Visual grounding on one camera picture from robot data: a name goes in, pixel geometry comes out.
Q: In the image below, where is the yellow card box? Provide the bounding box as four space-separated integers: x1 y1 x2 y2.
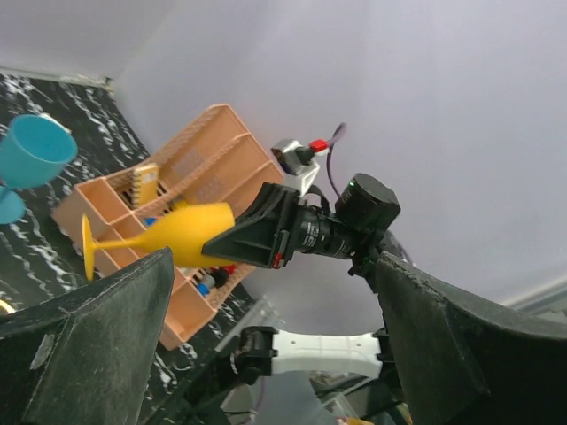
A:
132 163 159 209

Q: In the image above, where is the gold wire glass rack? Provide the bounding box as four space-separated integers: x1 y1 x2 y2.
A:
0 299 15 314

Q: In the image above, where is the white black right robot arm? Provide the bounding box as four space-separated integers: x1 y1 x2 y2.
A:
202 174 400 383

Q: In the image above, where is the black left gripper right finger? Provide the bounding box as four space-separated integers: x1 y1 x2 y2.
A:
376 253 566 424

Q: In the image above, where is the yellow wine glass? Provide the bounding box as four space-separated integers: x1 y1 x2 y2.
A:
82 203 235 281

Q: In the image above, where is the blue white small bottle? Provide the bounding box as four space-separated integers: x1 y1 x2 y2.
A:
196 282 210 297

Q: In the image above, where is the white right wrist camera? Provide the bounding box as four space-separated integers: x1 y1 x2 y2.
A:
271 139 330 197

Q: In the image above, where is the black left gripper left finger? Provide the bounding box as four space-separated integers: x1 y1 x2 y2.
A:
1 248 174 424

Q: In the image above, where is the teal wine glass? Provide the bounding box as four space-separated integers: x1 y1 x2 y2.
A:
1 114 78 225

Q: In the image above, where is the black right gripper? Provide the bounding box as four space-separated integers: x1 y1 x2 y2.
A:
202 182 300 269

